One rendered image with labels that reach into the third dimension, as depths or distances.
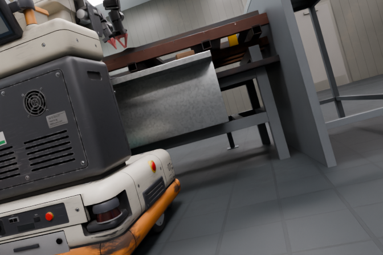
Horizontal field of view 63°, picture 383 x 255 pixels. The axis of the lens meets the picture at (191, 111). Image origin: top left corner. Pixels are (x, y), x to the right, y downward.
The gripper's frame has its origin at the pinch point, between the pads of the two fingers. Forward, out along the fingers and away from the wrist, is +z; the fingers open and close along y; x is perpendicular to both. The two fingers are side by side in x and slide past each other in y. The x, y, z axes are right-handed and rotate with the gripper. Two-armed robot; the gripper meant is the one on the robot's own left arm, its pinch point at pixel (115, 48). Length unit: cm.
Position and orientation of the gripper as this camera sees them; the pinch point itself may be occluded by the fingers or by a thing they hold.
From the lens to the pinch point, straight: 233.1
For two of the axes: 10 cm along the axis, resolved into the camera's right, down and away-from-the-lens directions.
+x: -0.6, 0.6, -10.0
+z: 5.0, 8.6, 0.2
